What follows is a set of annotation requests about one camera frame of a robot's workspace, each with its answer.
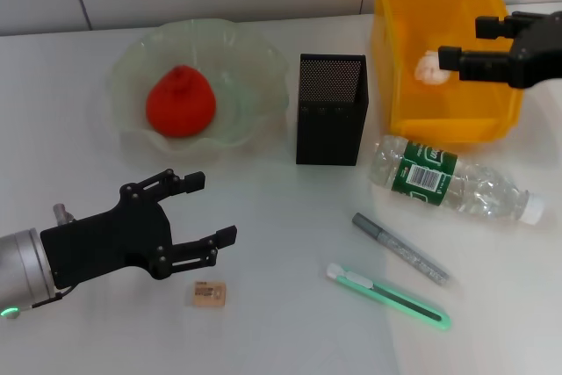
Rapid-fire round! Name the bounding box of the clear glass fruit plate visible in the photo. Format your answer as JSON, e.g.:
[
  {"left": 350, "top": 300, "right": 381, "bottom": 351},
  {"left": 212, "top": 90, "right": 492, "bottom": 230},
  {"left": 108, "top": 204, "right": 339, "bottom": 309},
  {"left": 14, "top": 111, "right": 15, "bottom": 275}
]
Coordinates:
[{"left": 104, "top": 18, "right": 289, "bottom": 156}]

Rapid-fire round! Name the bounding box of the left gripper cable with connector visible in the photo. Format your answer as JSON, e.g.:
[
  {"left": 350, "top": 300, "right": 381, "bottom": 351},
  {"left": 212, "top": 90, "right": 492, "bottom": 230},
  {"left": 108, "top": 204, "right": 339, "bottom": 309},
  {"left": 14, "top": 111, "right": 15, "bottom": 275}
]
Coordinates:
[{"left": 30, "top": 203, "right": 76, "bottom": 309}]

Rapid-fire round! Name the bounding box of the grey glitter marker pen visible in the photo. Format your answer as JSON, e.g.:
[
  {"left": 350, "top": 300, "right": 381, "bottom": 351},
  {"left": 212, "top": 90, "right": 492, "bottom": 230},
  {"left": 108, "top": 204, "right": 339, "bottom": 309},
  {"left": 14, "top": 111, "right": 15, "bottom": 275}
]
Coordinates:
[{"left": 351, "top": 212, "right": 450, "bottom": 287}]

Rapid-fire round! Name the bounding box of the red cone-shaped object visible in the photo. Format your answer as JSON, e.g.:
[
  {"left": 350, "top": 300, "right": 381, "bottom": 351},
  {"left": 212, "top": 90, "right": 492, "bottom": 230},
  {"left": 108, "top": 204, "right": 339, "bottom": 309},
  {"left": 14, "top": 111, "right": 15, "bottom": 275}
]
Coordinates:
[{"left": 145, "top": 65, "right": 218, "bottom": 139}]

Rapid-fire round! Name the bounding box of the green utility knife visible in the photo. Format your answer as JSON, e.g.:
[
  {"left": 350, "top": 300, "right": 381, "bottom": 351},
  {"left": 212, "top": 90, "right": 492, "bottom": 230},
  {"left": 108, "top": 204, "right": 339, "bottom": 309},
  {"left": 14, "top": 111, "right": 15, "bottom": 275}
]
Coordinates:
[{"left": 326, "top": 263, "right": 453, "bottom": 332}]

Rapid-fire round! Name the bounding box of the yellow plastic bin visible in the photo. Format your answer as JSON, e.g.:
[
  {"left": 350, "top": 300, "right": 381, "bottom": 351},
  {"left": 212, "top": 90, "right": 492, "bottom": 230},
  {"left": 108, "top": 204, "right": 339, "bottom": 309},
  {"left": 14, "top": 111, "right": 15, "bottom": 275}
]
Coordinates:
[{"left": 371, "top": 0, "right": 526, "bottom": 144}]

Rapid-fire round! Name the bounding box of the small beige eraser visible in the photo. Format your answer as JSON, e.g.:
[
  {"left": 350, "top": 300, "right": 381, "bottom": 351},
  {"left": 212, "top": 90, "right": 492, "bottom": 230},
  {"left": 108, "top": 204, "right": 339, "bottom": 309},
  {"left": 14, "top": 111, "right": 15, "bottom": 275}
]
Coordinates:
[{"left": 191, "top": 280, "right": 228, "bottom": 308}]

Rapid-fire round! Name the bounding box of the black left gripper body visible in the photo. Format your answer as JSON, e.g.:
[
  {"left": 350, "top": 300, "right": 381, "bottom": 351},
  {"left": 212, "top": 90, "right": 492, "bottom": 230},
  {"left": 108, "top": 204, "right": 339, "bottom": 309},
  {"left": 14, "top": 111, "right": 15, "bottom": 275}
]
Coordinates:
[{"left": 40, "top": 184, "right": 175, "bottom": 291}]

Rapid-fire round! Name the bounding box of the black mesh pen holder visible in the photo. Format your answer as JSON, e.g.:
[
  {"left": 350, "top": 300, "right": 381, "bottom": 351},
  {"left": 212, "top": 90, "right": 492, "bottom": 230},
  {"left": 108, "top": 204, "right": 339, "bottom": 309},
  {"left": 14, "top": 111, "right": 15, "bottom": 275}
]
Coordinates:
[{"left": 294, "top": 53, "right": 367, "bottom": 166}]

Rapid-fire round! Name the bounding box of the white paper ball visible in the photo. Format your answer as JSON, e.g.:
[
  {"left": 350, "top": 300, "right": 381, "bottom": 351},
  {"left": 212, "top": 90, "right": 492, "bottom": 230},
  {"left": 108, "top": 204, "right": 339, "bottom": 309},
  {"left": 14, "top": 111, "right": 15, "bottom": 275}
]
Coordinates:
[{"left": 414, "top": 50, "right": 451, "bottom": 85}]

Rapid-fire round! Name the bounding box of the clear green-label water bottle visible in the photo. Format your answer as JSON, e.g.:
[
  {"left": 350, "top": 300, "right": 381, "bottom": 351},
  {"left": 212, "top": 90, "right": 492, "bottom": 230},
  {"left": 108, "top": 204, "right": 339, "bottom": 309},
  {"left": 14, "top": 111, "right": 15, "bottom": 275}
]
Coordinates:
[{"left": 367, "top": 134, "right": 546, "bottom": 227}]

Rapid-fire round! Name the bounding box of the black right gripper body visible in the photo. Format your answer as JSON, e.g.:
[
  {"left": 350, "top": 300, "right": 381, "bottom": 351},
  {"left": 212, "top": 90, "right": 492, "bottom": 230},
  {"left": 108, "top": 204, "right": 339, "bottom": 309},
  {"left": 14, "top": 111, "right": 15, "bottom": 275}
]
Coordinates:
[{"left": 508, "top": 11, "right": 562, "bottom": 90}]

